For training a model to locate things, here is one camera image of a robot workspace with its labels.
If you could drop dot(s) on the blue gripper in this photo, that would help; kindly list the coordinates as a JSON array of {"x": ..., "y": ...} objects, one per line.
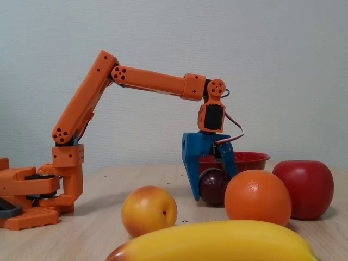
[{"x": 200, "y": 144}]

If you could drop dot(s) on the dark purple plum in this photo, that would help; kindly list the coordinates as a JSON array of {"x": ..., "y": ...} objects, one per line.
[{"x": 213, "y": 189}]

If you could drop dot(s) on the orange robot base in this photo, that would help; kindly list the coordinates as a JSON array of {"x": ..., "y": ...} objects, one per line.
[{"x": 68, "y": 174}]

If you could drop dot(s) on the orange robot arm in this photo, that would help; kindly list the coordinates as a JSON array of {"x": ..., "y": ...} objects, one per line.
[{"x": 152, "y": 80}]

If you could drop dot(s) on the red speckled bowl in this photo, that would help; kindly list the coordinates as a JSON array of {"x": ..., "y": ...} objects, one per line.
[{"x": 253, "y": 160}]

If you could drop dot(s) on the orange fruit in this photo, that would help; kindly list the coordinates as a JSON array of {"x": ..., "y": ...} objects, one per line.
[{"x": 257, "y": 198}]

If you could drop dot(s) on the yellow banana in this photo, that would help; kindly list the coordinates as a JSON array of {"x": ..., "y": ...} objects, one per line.
[{"x": 217, "y": 242}]

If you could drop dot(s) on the yellow orange peach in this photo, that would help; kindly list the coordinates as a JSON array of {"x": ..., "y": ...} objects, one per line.
[{"x": 148, "y": 210}]

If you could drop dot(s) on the red apple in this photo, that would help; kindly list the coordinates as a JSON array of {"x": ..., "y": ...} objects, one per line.
[{"x": 307, "y": 187}]

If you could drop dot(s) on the dark grey table clamp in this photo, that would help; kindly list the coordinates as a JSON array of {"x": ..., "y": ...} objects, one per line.
[{"x": 11, "y": 210}]

